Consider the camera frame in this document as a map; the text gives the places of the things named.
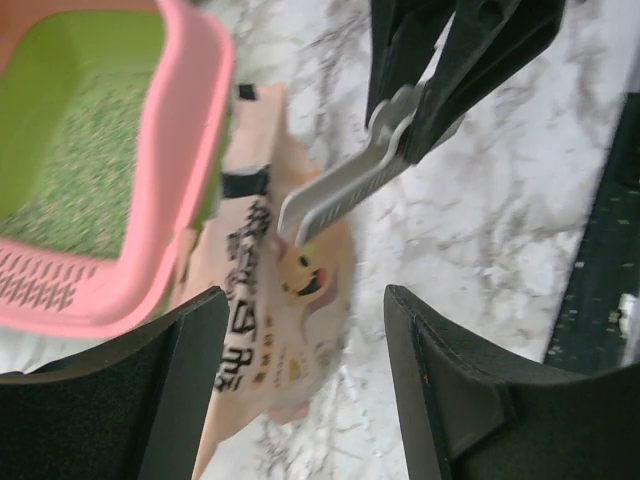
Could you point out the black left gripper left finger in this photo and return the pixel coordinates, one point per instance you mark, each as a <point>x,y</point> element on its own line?
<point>131,408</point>

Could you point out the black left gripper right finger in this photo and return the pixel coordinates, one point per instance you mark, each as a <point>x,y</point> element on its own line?
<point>470,409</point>

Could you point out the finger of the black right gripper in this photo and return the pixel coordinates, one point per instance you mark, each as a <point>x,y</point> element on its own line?
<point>488,42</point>
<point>403,37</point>

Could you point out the pink cat litter bag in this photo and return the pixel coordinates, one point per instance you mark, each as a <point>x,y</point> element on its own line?
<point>288,305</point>

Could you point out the pink green litter box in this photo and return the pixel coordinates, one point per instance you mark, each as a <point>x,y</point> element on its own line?
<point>47,48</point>

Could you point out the black base crossbar plate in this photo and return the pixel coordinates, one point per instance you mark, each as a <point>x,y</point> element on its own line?
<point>589,332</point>

